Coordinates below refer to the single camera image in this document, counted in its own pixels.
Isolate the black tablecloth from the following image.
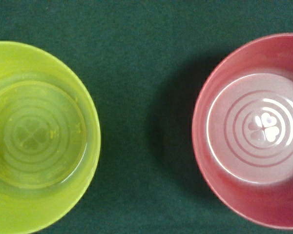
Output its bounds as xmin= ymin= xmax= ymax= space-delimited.
xmin=0 ymin=0 xmax=293 ymax=234

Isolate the red plastic bowl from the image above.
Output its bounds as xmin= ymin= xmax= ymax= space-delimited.
xmin=192 ymin=33 xmax=293 ymax=230

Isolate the yellow plastic bowl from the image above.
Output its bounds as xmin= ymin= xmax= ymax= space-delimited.
xmin=0 ymin=41 xmax=101 ymax=234

